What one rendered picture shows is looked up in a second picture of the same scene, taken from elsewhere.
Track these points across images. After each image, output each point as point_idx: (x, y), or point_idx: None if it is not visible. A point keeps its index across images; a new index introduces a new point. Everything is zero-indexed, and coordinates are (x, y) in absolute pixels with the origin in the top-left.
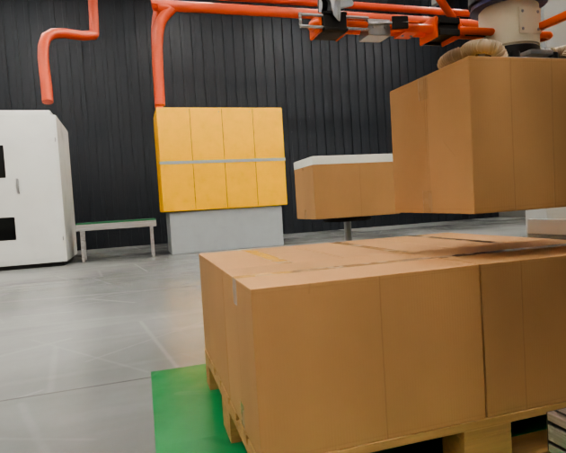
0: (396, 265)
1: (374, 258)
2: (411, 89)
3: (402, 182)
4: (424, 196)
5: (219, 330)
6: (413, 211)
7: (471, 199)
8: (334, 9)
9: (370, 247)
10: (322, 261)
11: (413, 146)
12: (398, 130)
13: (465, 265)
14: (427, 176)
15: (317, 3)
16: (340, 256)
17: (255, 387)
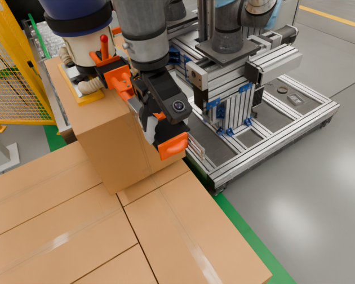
0: (188, 205)
1: (150, 221)
2: (115, 124)
3: (115, 178)
4: (143, 171)
5: None
6: (133, 183)
7: (183, 152)
8: (187, 120)
9: (77, 231)
10: (154, 255)
11: (126, 154)
12: (102, 155)
13: (194, 174)
14: (145, 162)
15: (142, 121)
16: (128, 247)
17: None
